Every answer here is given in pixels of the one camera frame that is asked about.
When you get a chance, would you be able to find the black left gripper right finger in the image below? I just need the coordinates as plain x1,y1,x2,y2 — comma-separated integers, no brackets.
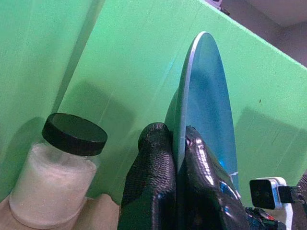
177,125,250,230

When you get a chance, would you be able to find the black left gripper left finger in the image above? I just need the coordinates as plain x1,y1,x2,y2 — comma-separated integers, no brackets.
118,122,178,230

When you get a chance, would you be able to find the blue plate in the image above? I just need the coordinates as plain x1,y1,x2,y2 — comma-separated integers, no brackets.
165,31,241,201

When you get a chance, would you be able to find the clear jar with black lid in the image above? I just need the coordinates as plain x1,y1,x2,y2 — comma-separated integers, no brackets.
9,113,108,230

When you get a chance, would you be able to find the green foam partition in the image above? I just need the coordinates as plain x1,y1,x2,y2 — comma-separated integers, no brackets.
0,0,307,206

